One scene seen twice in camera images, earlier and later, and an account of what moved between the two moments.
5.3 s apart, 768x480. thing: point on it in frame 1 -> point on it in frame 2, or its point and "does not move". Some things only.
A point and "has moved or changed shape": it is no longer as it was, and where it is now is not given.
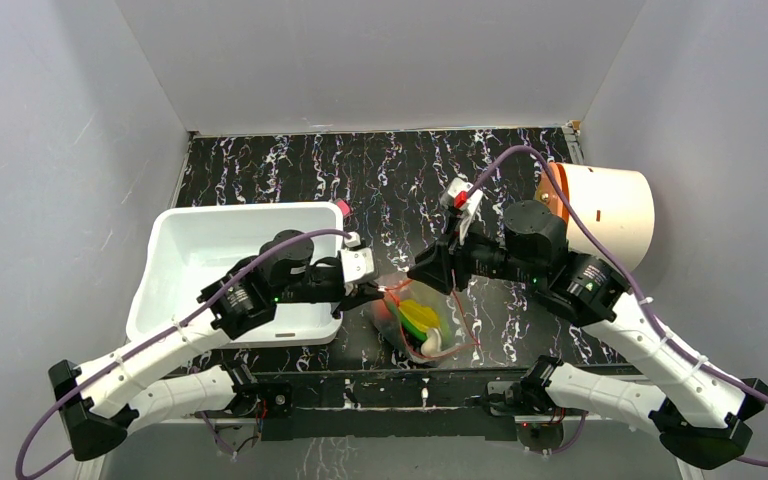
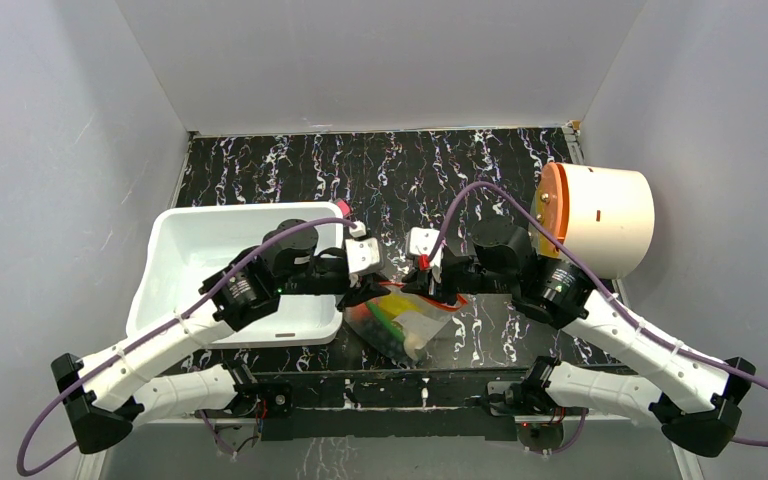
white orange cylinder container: [616, 205] does not move
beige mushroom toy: [432, 345] -> [414, 340]
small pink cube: [344, 206] does not move
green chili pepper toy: [406, 322] -> [377, 311]
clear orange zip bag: [426, 323] has moved or changed shape
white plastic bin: [188, 248] does not move
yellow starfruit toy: [424, 317] -> [395, 304]
